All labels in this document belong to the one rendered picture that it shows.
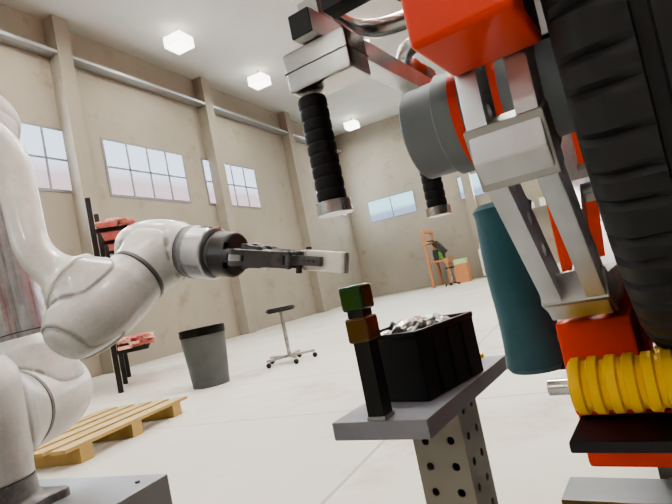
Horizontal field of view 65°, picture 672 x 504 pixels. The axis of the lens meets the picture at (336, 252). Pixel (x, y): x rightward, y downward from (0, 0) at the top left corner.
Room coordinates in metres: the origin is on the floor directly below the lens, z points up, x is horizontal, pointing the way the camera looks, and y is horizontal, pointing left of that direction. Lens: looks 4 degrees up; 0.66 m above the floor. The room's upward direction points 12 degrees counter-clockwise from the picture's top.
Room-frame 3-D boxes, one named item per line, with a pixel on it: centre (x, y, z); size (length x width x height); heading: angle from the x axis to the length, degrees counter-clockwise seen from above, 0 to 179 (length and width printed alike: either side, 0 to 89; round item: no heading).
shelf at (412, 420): (1.00, -0.12, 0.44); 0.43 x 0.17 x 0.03; 148
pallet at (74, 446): (3.50, 1.82, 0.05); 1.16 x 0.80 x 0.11; 160
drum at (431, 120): (0.69, -0.24, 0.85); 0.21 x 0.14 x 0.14; 58
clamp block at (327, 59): (0.62, -0.03, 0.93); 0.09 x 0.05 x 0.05; 58
